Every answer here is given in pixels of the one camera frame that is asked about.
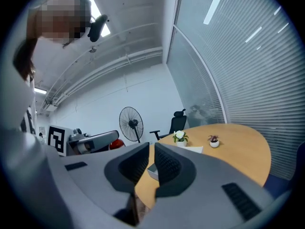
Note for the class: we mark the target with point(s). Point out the person's head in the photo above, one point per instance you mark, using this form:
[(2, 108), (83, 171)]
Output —
[(63, 18)]

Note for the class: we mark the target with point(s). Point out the glass partition with blinds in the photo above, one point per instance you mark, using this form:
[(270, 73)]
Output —
[(250, 80)]

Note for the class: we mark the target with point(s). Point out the small purple potted plant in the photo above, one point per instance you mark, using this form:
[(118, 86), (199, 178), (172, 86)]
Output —
[(214, 142)]

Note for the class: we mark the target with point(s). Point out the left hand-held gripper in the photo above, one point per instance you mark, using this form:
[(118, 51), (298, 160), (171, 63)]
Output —
[(56, 139)]

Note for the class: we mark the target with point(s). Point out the black office chair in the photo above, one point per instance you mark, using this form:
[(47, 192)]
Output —
[(177, 125)]

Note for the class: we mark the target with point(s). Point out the white ceiling pipes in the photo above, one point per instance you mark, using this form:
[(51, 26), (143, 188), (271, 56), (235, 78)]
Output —
[(114, 64)]

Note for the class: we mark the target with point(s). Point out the white flower potted plant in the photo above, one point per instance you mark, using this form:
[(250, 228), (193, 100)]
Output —
[(180, 137)]

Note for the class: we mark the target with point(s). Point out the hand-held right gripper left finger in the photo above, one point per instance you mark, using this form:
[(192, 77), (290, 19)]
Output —
[(126, 170)]

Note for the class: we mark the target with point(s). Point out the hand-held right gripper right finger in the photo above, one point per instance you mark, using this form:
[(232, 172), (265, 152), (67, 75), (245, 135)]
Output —
[(176, 173)]

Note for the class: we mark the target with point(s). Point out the blue chair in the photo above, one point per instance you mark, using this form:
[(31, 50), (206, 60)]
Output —
[(281, 182)]

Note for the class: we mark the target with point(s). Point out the long ceiling light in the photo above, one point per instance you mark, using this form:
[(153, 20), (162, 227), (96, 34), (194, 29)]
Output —
[(95, 6)]

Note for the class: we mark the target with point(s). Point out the white box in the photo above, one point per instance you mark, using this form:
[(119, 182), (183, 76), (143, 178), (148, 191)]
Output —
[(152, 173)]

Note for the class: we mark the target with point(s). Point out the small ceiling light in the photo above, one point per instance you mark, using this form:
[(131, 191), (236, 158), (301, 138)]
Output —
[(40, 90)]

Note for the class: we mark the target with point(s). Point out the black standing fan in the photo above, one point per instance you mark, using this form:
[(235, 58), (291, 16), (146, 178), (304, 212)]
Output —
[(131, 123)]

